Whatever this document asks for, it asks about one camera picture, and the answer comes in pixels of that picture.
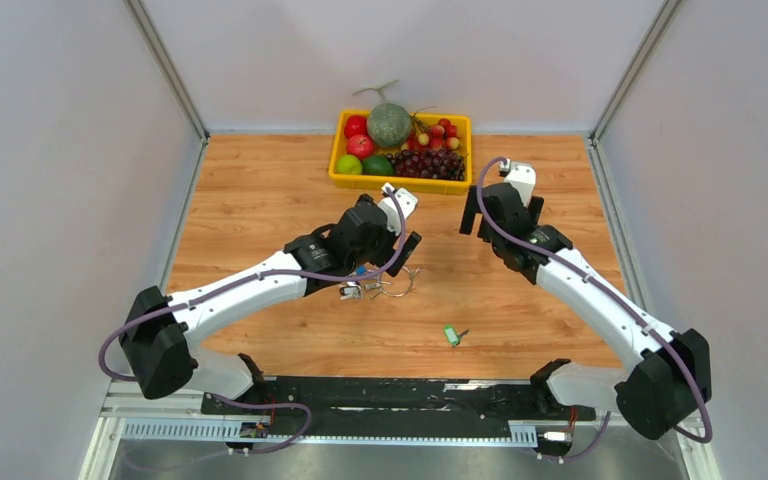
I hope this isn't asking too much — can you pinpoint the metal keyring with keys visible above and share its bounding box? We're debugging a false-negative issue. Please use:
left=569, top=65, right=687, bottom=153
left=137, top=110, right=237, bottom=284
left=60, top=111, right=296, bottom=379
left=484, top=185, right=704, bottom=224
left=339, top=266, right=423, bottom=300

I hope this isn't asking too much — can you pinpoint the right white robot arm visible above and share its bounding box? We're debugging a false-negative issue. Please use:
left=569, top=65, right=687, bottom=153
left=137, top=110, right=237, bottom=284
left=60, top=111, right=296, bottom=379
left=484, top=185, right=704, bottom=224
left=460, top=183, right=713, bottom=443

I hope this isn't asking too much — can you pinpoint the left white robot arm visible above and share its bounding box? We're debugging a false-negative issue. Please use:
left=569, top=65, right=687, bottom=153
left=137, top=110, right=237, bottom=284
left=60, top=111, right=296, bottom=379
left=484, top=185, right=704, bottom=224
left=112, top=184, right=421, bottom=414

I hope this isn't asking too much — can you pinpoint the dark purple grape bunch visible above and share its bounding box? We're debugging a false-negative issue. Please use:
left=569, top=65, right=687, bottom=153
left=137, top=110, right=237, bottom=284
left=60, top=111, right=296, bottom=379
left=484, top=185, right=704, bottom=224
left=384, top=149, right=467, bottom=181

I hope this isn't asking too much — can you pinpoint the dark green avocado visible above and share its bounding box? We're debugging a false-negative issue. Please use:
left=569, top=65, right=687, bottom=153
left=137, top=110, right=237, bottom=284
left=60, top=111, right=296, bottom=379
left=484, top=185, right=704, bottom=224
left=362, top=155, right=394, bottom=177

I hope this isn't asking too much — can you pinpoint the light green lime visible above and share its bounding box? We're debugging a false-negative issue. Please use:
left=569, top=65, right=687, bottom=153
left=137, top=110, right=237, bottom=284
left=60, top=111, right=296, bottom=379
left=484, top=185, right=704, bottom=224
left=334, top=154, right=363, bottom=175

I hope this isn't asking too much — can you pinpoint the red cherry bunch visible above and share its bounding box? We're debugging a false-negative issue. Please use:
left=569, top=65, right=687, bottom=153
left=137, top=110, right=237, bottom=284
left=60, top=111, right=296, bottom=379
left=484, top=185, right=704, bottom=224
left=402, top=108, right=465, bottom=152

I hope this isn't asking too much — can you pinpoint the yellow plastic tray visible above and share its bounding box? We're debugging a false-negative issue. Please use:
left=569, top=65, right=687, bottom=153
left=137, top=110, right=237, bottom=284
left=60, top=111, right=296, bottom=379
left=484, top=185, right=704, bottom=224
left=328, top=109, right=473, bottom=195

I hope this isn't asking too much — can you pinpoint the pink red apple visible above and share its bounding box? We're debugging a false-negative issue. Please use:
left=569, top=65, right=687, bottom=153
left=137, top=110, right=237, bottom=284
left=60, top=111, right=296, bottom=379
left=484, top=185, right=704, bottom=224
left=346, top=134, right=376, bottom=160

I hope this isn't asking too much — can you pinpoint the green netted melon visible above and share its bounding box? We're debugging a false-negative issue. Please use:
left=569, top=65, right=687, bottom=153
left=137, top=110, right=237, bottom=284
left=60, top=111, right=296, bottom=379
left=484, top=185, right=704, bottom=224
left=352, top=79, right=413, bottom=148

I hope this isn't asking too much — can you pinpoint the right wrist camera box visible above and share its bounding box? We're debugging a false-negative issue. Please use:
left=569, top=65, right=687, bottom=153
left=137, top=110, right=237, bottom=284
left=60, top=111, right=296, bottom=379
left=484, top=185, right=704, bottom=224
left=499, top=159, right=537, bottom=207

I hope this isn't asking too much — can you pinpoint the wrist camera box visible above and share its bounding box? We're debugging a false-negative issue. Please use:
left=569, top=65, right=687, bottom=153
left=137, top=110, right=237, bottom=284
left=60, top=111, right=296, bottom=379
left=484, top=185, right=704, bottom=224
left=377, top=183, right=418, bottom=235
left=499, top=159, right=537, bottom=207

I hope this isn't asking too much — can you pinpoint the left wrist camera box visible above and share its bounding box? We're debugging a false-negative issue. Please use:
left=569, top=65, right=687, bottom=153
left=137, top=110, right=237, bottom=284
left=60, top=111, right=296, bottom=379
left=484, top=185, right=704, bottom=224
left=377, top=183, right=418, bottom=235

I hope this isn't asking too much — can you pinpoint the right aluminium corner post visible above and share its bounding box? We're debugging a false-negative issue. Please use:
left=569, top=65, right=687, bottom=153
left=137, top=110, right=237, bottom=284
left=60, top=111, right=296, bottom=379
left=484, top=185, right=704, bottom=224
left=590, top=0, right=684, bottom=145

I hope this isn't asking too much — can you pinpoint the aluminium corner post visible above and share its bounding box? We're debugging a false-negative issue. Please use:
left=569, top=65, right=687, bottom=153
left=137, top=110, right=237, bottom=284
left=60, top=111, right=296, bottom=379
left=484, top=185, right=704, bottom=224
left=124, top=0, right=210, bottom=145
left=590, top=0, right=684, bottom=145

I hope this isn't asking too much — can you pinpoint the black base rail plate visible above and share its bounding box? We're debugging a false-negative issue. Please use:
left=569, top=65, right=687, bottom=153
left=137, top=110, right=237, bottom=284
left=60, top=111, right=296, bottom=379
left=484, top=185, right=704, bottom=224
left=201, top=376, right=595, bottom=437

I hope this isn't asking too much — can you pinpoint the white slotted cable duct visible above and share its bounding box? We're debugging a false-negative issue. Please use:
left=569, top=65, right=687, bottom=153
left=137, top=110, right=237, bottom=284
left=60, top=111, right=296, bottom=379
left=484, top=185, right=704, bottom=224
left=120, top=418, right=539, bottom=448

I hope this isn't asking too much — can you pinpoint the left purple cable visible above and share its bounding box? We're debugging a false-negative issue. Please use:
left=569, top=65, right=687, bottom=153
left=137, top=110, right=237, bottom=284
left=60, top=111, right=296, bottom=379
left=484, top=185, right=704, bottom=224
left=97, top=188, right=409, bottom=384

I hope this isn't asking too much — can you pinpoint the left aluminium corner post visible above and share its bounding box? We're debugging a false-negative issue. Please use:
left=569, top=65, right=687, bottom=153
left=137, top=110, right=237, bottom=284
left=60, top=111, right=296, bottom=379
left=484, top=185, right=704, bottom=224
left=124, top=0, right=210, bottom=145

